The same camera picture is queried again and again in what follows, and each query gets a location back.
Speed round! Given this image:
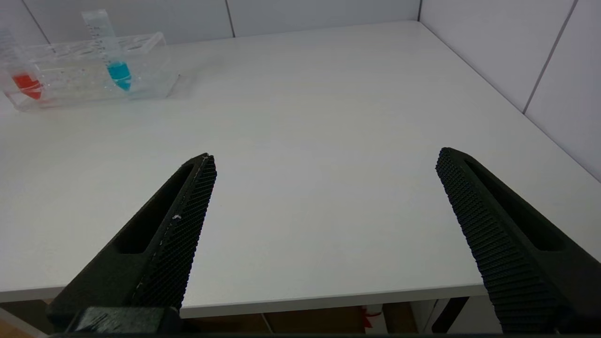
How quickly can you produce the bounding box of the test tube with red pigment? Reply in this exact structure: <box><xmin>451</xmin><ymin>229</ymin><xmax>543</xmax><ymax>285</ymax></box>
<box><xmin>0</xmin><ymin>31</ymin><xmax>44</xmax><ymax>100</ymax></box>

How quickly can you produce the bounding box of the black table leg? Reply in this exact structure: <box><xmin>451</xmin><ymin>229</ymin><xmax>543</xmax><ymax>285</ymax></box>
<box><xmin>431</xmin><ymin>297</ymin><xmax>470</xmax><ymax>333</ymax></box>

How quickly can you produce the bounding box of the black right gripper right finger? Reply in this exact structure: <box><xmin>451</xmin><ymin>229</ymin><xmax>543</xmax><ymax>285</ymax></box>
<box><xmin>436</xmin><ymin>147</ymin><xmax>601</xmax><ymax>332</ymax></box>

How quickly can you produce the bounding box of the clear acrylic test tube rack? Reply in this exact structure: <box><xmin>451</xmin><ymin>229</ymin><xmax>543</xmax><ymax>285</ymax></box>
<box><xmin>0</xmin><ymin>32</ymin><xmax>180</xmax><ymax>112</ymax></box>

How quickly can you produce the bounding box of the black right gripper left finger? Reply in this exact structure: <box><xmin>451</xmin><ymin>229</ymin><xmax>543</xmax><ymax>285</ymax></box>
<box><xmin>47</xmin><ymin>153</ymin><xmax>217</xmax><ymax>330</ymax></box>

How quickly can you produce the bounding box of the test tube with blue pigment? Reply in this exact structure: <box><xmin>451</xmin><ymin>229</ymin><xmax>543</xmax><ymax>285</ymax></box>
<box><xmin>82</xmin><ymin>9</ymin><xmax>133</xmax><ymax>92</ymax></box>

